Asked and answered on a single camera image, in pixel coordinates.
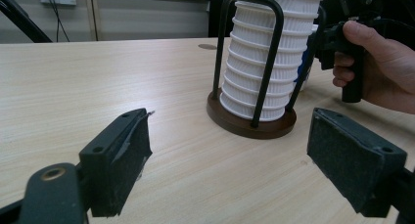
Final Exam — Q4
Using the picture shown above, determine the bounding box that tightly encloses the stack of white paper cups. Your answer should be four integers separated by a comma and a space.
218, 0, 326, 123

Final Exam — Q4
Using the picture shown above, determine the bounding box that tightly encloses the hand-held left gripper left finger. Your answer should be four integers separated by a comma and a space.
78, 108, 154, 218

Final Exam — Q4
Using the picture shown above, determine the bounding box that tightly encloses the black stand leg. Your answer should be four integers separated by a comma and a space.
0, 0, 54, 44

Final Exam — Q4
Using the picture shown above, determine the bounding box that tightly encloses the white cup with blue print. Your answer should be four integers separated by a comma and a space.
294, 23, 320, 92

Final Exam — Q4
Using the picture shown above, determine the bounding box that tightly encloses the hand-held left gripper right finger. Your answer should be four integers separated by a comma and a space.
306, 107, 408, 219

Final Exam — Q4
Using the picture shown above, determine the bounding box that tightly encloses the black power cable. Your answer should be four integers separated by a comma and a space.
47, 0, 70, 43

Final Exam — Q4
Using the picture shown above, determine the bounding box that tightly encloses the black wire cup holder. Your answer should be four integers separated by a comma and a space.
206, 0, 328, 141

